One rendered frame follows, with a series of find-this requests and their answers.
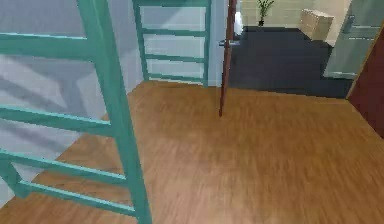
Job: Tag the dark red room door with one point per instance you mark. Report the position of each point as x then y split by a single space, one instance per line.
227 60

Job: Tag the teal ladder shelf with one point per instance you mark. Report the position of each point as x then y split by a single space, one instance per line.
110 83
173 32

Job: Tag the green house plant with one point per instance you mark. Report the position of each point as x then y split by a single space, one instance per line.
264 10

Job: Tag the beige chest of drawers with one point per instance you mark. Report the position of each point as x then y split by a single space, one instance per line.
315 24

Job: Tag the dark red cupboard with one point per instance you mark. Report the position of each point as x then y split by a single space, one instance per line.
370 86

